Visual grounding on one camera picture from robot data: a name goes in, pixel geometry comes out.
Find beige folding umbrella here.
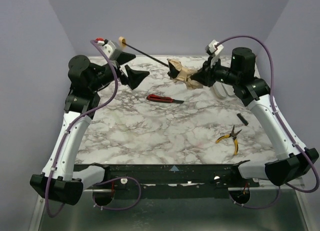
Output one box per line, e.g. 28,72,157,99
118,36,203,90

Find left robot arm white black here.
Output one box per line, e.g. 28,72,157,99
30,51,150,205

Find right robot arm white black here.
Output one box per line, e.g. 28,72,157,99
190,47,319,186

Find red black utility knife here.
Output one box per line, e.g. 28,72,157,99
146,94,185,104

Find black hex key holder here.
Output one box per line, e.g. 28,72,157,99
236,113,249,126

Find blue tape triangle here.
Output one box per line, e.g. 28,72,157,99
170,165,180,172

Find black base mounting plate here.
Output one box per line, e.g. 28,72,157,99
91,164,259,199

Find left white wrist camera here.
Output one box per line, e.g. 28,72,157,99
95,37,123,61

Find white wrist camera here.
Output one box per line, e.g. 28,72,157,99
205,39,224,68
95,37,123,61

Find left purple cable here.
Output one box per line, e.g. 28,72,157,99
44,39,142,218

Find purple cable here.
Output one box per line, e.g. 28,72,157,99
216,35,320,209
44,39,142,218

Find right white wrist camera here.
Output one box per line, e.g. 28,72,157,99
205,39,224,68

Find yellow handled pliers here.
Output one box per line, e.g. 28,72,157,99
215,124,242,156

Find aluminium rail frame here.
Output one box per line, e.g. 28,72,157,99
27,57,310,231

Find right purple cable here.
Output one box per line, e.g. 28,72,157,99
216,35,320,209

